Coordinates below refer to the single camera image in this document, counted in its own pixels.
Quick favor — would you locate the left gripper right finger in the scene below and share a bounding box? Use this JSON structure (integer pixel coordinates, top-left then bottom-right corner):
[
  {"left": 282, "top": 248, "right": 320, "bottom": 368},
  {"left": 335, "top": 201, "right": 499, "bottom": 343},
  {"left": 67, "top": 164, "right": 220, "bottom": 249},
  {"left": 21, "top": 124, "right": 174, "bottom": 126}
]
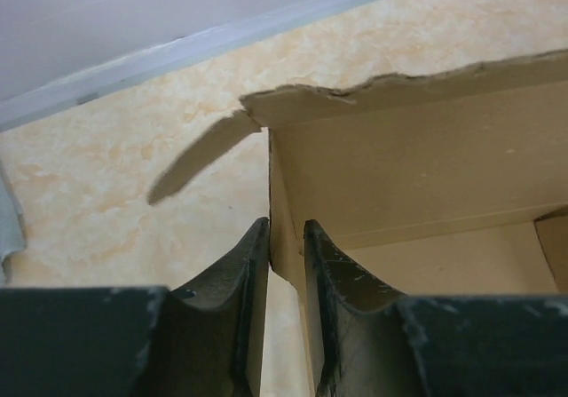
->
[{"left": 304, "top": 220, "right": 567, "bottom": 396}]

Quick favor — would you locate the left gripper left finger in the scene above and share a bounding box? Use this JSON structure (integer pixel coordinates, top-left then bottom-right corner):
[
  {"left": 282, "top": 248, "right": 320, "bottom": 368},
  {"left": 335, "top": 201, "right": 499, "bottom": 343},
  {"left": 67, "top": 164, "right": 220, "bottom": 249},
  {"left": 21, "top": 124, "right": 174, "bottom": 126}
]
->
[{"left": 1, "top": 218, "right": 270, "bottom": 396}]

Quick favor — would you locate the brown cardboard box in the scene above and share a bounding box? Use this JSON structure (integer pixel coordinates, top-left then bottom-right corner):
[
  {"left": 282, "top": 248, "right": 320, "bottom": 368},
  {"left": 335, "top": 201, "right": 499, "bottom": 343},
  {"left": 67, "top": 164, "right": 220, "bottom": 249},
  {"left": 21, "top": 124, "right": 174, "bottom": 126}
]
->
[{"left": 146, "top": 51, "right": 567, "bottom": 396}]

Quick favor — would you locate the grey folded cloth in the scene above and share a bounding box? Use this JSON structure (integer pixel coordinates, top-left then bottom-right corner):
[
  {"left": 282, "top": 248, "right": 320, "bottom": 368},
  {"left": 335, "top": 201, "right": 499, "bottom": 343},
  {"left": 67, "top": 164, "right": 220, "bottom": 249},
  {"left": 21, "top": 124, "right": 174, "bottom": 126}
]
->
[{"left": 1, "top": 164, "right": 27, "bottom": 287}]

